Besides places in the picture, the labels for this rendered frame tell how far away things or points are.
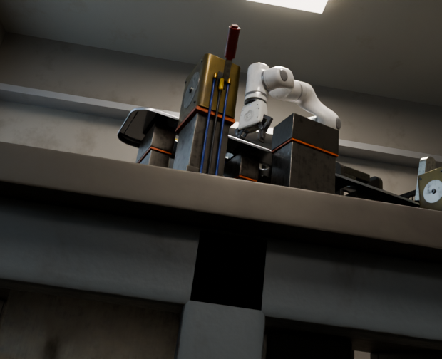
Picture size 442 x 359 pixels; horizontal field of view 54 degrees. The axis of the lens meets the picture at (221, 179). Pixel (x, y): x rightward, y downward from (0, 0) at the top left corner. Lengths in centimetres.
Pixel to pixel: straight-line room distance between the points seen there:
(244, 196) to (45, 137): 361
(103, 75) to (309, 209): 386
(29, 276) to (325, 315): 28
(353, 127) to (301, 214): 385
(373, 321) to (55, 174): 33
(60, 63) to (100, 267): 397
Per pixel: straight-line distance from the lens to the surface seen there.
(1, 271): 45
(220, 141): 75
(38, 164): 43
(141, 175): 41
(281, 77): 156
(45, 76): 430
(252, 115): 152
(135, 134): 103
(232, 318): 42
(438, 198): 117
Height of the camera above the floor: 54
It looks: 23 degrees up
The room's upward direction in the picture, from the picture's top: 8 degrees clockwise
